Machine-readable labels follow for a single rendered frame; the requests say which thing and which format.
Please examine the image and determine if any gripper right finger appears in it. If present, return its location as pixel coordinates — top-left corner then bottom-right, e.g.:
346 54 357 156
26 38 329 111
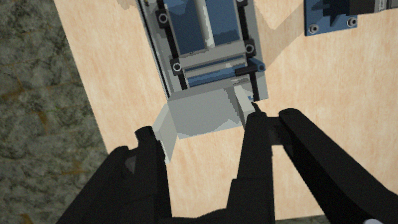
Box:
223 85 398 224

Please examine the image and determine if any grey flat bar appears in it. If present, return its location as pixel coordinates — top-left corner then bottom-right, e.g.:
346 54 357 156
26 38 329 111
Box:
228 75 249 84
185 58 246 78

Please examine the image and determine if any grey metal block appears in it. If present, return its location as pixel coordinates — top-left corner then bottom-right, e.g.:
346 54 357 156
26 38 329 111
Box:
167 79 242 140

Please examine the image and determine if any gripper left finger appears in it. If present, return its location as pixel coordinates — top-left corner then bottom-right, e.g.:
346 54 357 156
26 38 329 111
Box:
56 103 178 224

